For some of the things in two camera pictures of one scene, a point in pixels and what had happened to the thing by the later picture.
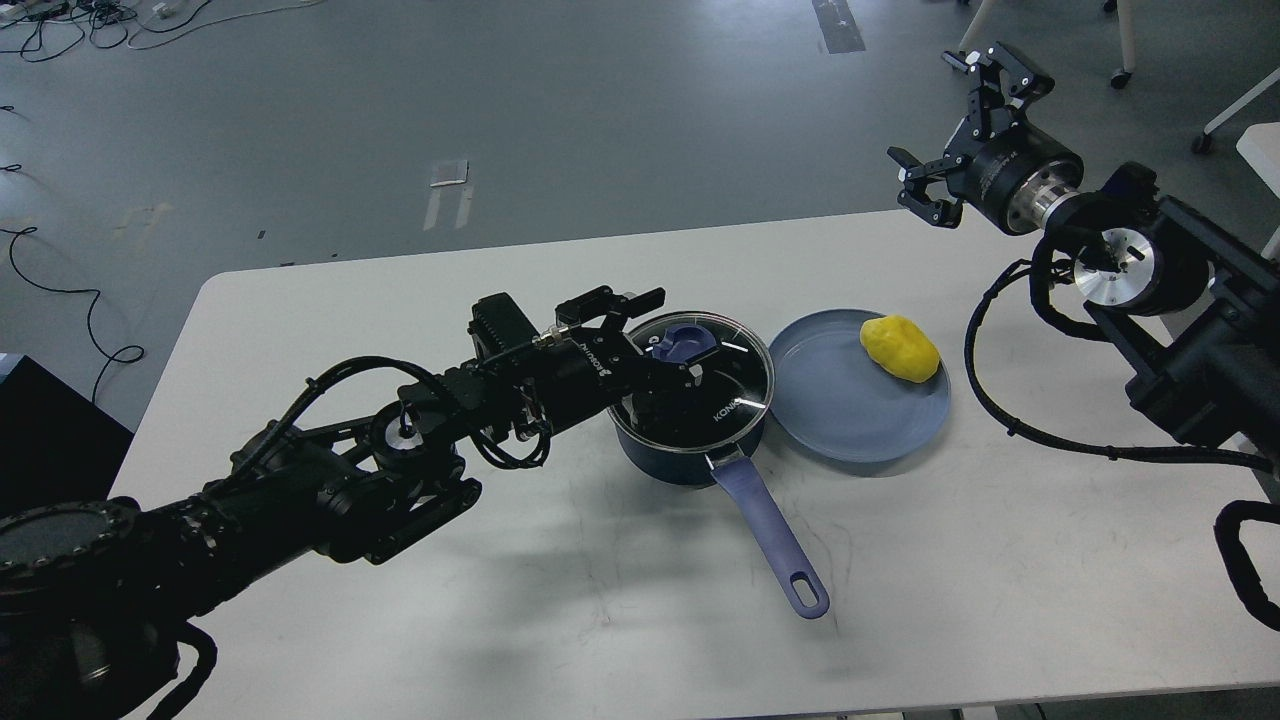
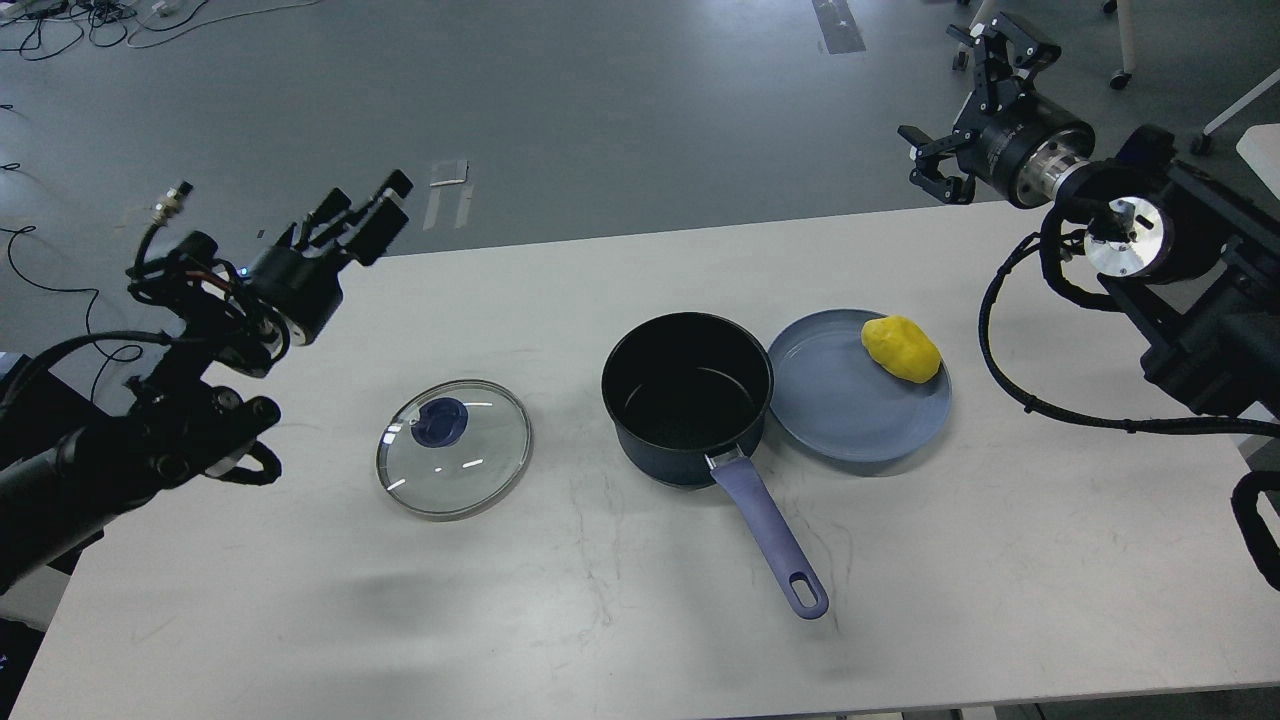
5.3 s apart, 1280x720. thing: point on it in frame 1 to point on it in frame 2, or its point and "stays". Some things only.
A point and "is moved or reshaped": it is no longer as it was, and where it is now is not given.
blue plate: [830, 396] stays
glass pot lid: [720, 403] is moved or reshaped
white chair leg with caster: [1127, 16] stays
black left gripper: [580, 373] to [305, 291]
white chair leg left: [979, 34] stays
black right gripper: [1014, 174] to [1018, 144]
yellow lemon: [898, 345] stays
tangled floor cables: [40, 29] stays
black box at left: [57, 445] stays
